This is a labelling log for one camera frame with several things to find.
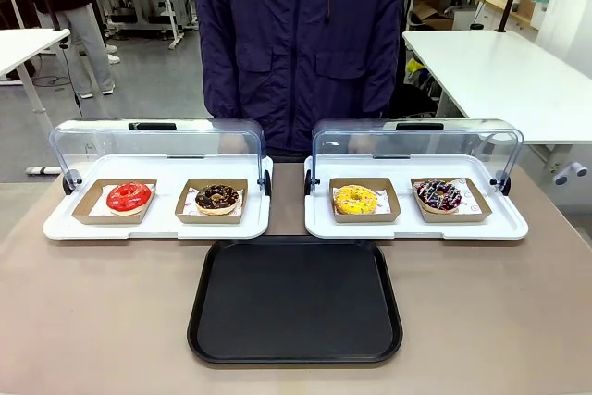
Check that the person in navy jacket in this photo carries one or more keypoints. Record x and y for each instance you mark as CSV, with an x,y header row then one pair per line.
x,y
296,43

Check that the brown cardboard donut boat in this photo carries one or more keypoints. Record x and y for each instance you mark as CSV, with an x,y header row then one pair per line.
x,y
88,210
476,210
187,212
388,212

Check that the yellow glazed sprinkled donut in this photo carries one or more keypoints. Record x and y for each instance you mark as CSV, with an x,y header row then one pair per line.
x,y
355,201

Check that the black plastic serving tray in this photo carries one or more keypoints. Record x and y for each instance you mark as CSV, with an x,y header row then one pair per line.
x,y
294,302

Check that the red glazed donut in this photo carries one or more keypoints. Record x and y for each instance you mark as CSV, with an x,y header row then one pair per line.
x,y
129,198

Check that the white display tray base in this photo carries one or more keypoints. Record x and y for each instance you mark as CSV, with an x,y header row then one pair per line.
x,y
157,228
416,228

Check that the chocolate donut with nut sprinkles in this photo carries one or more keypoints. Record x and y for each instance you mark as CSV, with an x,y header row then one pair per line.
x,y
216,198

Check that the white table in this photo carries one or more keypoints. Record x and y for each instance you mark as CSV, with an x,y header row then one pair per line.
x,y
504,80

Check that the white height-adjustable desk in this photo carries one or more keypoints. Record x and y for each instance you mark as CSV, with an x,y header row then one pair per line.
x,y
28,48

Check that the clear plastic roll-top lid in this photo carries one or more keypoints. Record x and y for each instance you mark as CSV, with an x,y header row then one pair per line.
x,y
416,138
157,138

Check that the person in grey trousers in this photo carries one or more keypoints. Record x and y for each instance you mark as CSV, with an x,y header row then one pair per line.
x,y
88,43

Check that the dark donut with colourful sprinkles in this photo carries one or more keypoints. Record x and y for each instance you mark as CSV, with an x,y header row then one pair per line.
x,y
437,198

